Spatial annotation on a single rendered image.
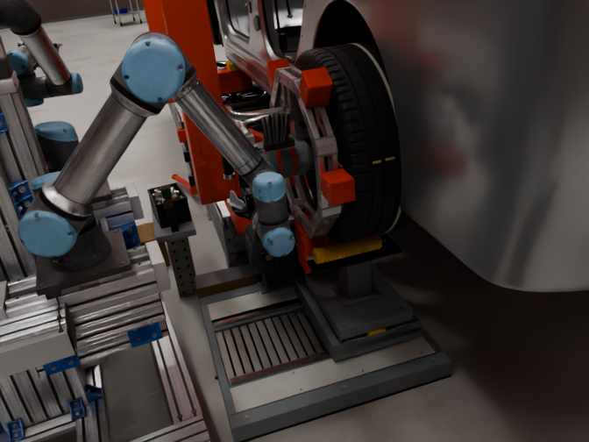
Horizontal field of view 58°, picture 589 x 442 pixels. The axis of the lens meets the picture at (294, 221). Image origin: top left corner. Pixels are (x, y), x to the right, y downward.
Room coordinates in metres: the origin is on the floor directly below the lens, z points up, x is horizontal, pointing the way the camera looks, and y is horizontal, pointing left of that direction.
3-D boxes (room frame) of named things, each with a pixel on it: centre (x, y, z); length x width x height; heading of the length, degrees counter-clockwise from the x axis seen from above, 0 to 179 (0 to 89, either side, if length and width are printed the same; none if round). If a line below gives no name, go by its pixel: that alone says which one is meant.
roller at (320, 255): (1.61, -0.18, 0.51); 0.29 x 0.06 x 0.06; 104
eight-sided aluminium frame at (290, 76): (1.70, -0.05, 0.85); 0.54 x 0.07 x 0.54; 14
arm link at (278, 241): (1.14, 0.05, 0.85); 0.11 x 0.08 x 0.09; 14
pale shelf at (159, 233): (2.19, 0.56, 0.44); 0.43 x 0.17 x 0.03; 14
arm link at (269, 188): (1.16, 0.05, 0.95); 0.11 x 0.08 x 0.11; 9
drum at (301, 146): (1.68, 0.02, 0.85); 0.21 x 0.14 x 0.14; 104
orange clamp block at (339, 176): (1.39, -0.13, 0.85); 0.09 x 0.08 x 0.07; 14
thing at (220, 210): (3.40, 0.61, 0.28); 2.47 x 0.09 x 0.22; 14
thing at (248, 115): (1.76, 0.09, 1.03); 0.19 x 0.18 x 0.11; 104
